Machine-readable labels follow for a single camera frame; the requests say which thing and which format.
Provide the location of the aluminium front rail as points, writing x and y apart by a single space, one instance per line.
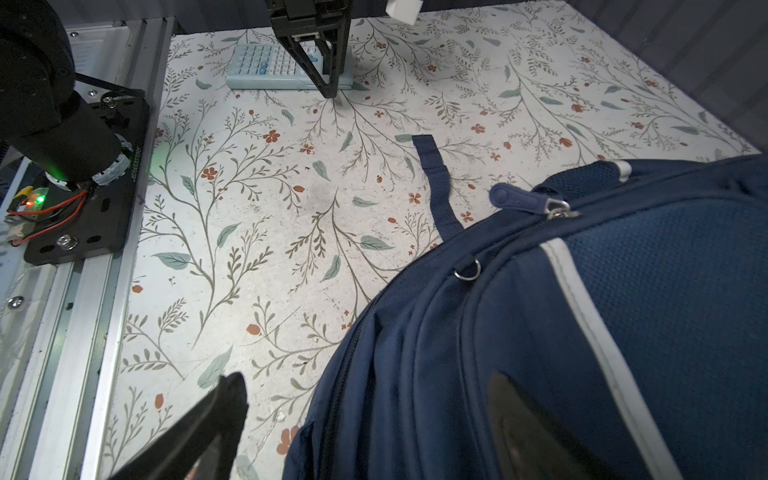
62 323

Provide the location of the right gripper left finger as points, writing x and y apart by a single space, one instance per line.
203 444

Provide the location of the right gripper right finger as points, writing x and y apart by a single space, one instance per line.
529 443

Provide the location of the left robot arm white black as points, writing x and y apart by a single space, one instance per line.
45 119

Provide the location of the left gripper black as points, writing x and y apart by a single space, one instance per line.
325 24

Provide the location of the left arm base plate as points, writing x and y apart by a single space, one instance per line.
80 220

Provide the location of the navy blue student backpack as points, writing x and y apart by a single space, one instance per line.
628 298

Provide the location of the light green calculator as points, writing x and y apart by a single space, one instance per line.
256 66

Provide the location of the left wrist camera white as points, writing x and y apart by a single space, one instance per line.
404 11

